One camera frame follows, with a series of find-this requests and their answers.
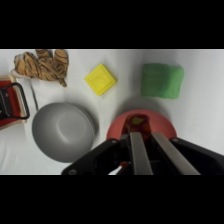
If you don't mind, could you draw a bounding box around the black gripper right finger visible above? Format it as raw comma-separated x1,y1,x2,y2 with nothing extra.
150,131,202,176

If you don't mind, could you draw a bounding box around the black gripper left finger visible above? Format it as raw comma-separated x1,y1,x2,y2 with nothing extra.
129,131,154,176

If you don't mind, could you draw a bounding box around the red ball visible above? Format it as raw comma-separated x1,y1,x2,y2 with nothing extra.
121,113,153,142

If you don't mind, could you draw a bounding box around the pink bowl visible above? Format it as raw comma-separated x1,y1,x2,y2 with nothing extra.
105,109,178,142

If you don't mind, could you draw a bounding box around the grey bowl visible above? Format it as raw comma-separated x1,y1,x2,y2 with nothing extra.
31,101,100,164

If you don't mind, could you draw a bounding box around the green sponge block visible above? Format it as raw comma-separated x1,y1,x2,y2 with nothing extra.
140,62,186,100

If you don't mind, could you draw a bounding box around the yellow block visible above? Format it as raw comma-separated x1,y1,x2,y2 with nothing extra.
83,63,118,97

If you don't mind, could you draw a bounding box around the tiger plush toy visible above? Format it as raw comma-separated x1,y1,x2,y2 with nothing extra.
12,49,70,89

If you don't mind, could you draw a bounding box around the wooden box with red front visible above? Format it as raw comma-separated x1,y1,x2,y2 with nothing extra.
0,74,31,132

